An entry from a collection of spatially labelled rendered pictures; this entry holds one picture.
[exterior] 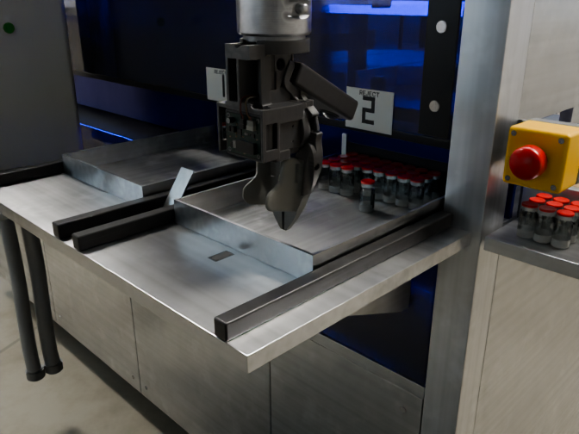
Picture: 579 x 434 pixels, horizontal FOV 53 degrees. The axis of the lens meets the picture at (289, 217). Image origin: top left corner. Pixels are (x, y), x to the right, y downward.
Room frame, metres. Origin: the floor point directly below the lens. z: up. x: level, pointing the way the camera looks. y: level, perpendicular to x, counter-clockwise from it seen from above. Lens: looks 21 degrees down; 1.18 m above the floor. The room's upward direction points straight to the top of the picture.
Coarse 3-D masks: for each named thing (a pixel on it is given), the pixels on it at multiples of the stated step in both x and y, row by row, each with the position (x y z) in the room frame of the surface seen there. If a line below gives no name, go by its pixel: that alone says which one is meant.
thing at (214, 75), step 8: (208, 72) 1.11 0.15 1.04; (216, 72) 1.09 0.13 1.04; (224, 72) 1.08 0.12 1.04; (208, 80) 1.11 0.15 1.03; (216, 80) 1.09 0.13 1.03; (224, 80) 1.08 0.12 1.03; (208, 88) 1.11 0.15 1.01; (216, 88) 1.09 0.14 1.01; (208, 96) 1.11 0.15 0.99; (216, 96) 1.09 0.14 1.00
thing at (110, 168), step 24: (120, 144) 1.07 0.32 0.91; (144, 144) 1.11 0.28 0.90; (168, 144) 1.14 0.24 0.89; (192, 144) 1.19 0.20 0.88; (216, 144) 1.19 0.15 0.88; (72, 168) 0.97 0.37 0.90; (96, 168) 0.90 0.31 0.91; (120, 168) 1.01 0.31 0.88; (144, 168) 1.01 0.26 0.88; (168, 168) 1.01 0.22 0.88; (192, 168) 1.01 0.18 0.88; (216, 168) 0.91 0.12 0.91; (240, 168) 0.94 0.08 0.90; (120, 192) 0.86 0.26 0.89; (144, 192) 0.81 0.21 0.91
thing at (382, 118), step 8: (352, 88) 0.87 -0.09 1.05; (360, 88) 0.86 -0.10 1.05; (352, 96) 0.87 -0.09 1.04; (360, 96) 0.86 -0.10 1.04; (376, 96) 0.84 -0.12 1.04; (384, 96) 0.83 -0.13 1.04; (392, 96) 0.82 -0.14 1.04; (360, 104) 0.86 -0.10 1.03; (368, 104) 0.85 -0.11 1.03; (376, 104) 0.84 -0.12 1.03; (384, 104) 0.83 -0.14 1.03; (392, 104) 0.82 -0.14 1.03; (360, 112) 0.86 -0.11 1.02; (376, 112) 0.84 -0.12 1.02; (384, 112) 0.82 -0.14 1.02; (392, 112) 0.82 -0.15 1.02; (352, 120) 0.87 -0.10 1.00; (360, 120) 0.85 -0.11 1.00; (376, 120) 0.84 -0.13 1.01; (384, 120) 0.82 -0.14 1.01; (392, 120) 0.82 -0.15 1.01; (360, 128) 0.85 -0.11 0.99; (368, 128) 0.84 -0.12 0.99; (376, 128) 0.83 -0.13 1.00; (384, 128) 0.82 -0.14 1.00
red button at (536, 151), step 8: (520, 152) 0.65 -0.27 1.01; (528, 152) 0.64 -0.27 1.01; (536, 152) 0.64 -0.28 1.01; (544, 152) 0.65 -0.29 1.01; (512, 160) 0.66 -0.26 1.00; (520, 160) 0.65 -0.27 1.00; (528, 160) 0.64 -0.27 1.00; (536, 160) 0.64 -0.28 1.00; (544, 160) 0.64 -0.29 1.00; (512, 168) 0.65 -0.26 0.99; (520, 168) 0.65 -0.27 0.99; (528, 168) 0.64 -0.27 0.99; (536, 168) 0.64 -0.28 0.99; (544, 168) 0.64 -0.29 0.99; (520, 176) 0.65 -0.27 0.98; (528, 176) 0.64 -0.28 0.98; (536, 176) 0.64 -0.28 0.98
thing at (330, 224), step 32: (224, 192) 0.81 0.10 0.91; (320, 192) 0.88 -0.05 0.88; (192, 224) 0.72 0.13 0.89; (224, 224) 0.68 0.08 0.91; (256, 224) 0.74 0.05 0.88; (320, 224) 0.74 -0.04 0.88; (352, 224) 0.74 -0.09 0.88; (384, 224) 0.66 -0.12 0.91; (256, 256) 0.63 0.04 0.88; (288, 256) 0.60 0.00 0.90; (320, 256) 0.58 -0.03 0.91
